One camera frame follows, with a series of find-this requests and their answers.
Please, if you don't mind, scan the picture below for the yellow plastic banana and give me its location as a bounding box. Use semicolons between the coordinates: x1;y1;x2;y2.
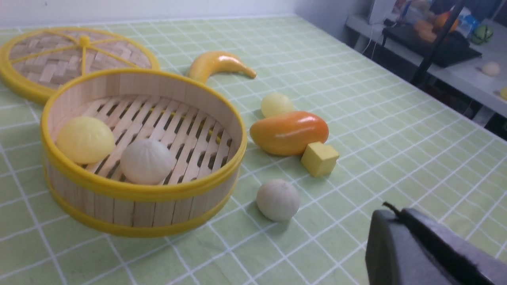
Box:
186;51;257;84

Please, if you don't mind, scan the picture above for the yellow foam cube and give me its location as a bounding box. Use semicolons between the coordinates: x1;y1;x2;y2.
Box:
301;141;340;177

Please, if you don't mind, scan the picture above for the grey side table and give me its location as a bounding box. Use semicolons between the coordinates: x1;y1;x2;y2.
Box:
345;14;507;117

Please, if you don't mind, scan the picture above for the woven bamboo steamer lid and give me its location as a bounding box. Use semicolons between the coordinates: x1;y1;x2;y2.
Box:
1;27;160;105

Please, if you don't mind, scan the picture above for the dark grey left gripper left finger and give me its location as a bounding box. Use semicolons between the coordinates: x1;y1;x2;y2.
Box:
365;202;456;285

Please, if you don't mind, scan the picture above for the black metal stand pole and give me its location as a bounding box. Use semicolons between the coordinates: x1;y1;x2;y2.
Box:
410;0;465;87

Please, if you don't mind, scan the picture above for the pale yellow bun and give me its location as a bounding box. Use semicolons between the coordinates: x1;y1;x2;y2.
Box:
260;92;295;118

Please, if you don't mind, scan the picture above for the bamboo steamer tray yellow rim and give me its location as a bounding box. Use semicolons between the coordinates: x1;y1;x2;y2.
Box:
40;68;248;238

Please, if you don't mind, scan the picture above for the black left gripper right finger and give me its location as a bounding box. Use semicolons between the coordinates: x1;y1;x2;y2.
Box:
399;209;506;285

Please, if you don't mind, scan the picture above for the black tray with fruit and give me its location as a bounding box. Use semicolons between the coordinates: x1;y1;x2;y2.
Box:
382;21;483;68

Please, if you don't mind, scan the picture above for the white bun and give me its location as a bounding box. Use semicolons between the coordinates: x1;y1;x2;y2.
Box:
256;179;300;222
119;139;176;185

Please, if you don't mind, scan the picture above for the green checkered tablecloth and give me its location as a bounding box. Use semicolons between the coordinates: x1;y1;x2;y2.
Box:
0;17;507;285

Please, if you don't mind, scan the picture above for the orange plastic mango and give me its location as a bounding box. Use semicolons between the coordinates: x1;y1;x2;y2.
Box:
250;111;329;156

